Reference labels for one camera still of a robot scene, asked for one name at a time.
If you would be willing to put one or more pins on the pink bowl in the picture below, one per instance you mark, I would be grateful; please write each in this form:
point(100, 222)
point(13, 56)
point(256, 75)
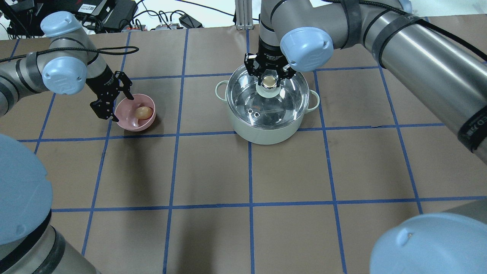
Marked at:
point(125, 113)

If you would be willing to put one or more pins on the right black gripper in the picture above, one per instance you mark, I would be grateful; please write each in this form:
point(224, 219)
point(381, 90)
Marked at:
point(269, 56)

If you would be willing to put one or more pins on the pale green steel pot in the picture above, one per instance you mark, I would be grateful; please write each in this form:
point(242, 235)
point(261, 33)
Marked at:
point(267, 136)

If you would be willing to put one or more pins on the glass pot lid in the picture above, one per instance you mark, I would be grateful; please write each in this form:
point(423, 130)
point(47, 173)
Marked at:
point(264, 109)

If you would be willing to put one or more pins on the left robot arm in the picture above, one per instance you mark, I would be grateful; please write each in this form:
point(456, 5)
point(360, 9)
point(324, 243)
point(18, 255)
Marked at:
point(29, 243)

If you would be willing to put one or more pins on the black power adapter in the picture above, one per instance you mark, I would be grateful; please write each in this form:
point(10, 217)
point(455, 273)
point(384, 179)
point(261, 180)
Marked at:
point(189, 22)

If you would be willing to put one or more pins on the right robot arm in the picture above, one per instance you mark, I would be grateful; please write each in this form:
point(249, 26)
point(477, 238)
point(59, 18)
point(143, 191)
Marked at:
point(442, 70)

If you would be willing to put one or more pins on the brown egg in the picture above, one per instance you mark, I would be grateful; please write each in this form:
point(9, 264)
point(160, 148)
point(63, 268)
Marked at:
point(143, 113)

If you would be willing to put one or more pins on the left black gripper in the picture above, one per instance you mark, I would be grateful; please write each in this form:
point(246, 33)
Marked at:
point(102, 83)

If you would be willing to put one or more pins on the black mini computer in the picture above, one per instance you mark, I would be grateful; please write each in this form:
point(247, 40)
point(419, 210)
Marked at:
point(105, 16)

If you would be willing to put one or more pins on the aluminium frame post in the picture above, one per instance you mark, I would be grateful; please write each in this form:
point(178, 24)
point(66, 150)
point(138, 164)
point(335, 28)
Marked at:
point(243, 15)

